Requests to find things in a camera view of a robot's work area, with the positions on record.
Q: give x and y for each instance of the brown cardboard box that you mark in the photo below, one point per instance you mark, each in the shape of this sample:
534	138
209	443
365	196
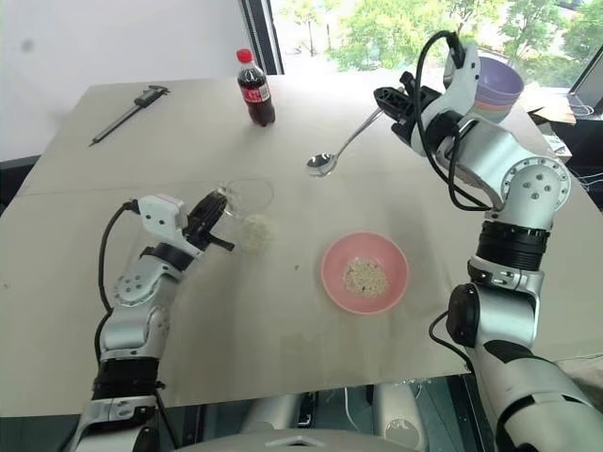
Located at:
556	113

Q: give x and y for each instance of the clear glass mug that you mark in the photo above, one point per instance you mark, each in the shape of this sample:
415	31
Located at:
252	202

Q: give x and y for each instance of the pale pink plastic bowl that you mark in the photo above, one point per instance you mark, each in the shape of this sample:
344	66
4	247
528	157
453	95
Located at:
492	112

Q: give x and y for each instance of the silver robot body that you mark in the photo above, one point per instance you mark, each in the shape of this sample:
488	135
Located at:
282	424

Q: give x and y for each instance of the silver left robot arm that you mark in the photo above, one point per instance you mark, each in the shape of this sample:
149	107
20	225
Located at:
132	325

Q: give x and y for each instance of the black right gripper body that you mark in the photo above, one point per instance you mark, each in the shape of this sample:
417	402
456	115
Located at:
419	106

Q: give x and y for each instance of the purple plastic bowl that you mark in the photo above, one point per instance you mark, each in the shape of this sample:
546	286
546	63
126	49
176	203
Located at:
500	77

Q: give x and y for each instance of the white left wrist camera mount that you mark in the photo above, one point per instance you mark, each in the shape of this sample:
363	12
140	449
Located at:
160	214

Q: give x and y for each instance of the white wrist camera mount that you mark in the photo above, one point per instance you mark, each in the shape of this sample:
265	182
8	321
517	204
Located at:
464	80
160	214

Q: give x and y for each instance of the cola bottle with red cap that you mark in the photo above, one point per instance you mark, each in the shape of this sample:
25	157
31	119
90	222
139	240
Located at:
255	92

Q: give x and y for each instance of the oatmeal heap in bowl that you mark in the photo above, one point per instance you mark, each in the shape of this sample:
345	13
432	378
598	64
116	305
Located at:
366	278

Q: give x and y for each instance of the dark grey vernier caliper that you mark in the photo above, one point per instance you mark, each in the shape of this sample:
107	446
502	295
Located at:
125	116

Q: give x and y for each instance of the silver metal spoon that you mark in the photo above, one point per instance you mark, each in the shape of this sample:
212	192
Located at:
321	165

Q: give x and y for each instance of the black window frame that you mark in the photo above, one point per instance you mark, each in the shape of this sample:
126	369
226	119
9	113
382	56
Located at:
264	35

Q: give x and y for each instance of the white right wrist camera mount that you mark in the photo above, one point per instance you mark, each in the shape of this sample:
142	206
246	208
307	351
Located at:
464	80

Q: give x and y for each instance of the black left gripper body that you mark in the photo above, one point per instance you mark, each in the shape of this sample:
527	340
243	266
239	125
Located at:
197	234

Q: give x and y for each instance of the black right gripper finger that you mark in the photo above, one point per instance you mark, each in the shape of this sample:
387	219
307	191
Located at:
401	128
390	100

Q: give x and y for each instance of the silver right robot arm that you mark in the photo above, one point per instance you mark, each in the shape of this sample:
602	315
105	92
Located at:
499	150

